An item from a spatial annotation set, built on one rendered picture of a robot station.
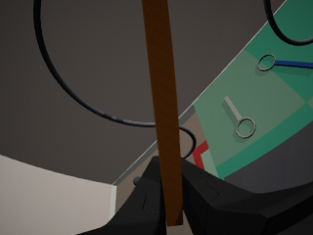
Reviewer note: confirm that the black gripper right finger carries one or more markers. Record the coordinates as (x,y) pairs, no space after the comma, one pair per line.
(216,207)

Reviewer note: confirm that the orange-brown long handle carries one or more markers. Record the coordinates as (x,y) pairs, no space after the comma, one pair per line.
(159,42)

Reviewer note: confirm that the blue-handled ring tool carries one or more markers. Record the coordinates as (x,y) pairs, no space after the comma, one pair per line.
(286,63)

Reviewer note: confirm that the grey loop with straight handle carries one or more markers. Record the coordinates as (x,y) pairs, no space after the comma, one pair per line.
(237,115)

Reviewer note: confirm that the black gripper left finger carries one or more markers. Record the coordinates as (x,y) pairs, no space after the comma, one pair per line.
(144,211)

